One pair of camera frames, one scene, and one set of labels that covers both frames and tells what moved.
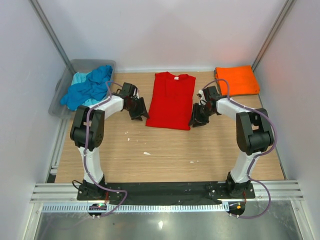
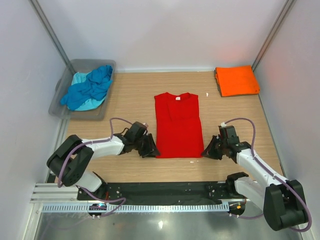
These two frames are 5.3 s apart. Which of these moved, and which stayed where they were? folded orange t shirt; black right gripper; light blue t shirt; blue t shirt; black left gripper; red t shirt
Moved: black left gripper; black right gripper; red t shirt
Stayed: blue t shirt; light blue t shirt; folded orange t shirt
